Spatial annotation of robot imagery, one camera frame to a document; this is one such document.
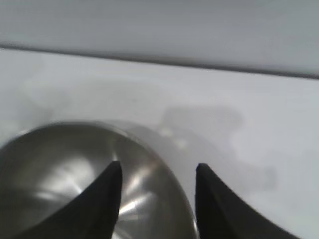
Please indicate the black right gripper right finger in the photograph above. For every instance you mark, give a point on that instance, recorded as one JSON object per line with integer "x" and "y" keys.
{"x": 219, "y": 214}

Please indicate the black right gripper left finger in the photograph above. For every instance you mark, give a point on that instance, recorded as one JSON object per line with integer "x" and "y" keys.
{"x": 99, "y": 204}

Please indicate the stainless steel mixing bowl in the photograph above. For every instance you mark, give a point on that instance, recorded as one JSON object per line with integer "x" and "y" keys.
{"x": 49, "y": 154}

